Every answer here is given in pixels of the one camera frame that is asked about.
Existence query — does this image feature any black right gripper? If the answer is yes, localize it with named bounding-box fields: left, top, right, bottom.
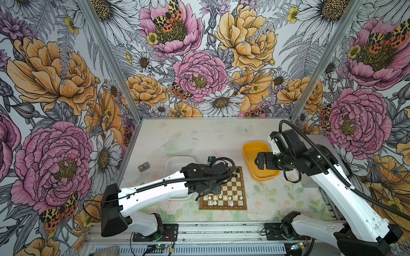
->
left=255, top=151, right=297, bottom=172

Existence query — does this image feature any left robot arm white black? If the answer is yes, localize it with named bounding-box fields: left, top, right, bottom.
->
left=100, top=161, right=236, bottom=241

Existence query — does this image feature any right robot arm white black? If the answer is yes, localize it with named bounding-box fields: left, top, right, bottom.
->
left=255, top=130, right=403, bottom=256

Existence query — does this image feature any wooden chess board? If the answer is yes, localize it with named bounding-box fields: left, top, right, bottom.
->
left=199, top=166, right=247, bottom=211

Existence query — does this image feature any white plastic tray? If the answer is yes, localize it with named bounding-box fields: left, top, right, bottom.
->
left=164, top=156, right=196, bottom=201

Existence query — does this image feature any grey metal box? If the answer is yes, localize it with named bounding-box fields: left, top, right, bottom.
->
left=297, top=134, right=350, bottom=188

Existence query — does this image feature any yellow plastic tray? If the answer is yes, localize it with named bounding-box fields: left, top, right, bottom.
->
left=242, top=141, right=280, bottom=182

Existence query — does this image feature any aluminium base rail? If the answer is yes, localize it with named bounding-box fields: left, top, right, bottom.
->
left=84, top=220, right=356, bottom=245

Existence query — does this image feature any small grey bracket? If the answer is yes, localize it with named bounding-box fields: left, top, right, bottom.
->
left=138, top=162, right=150, bottom=172

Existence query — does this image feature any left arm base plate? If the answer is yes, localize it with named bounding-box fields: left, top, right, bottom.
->
left=131, top=224, right=179, bottom=242

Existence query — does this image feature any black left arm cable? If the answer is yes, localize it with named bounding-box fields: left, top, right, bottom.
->
left=82, top=156, right=237, bottom=221

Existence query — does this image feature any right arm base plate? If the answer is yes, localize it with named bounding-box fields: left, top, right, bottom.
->
left=263, top=223, right=311, bottom=241

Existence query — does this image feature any aluminium corner post left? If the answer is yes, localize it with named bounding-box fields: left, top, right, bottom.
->
left=75, top=0, right=143, bottom=124

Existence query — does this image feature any aluminium corner post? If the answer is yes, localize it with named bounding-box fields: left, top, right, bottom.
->
left=290, top=0, right=364, bottom=121
left=75, top=0, right=143, bottom=124

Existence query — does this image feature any aluminium corner post right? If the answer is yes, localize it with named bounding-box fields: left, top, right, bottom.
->
left=290, top=0, right=364, bottom=121

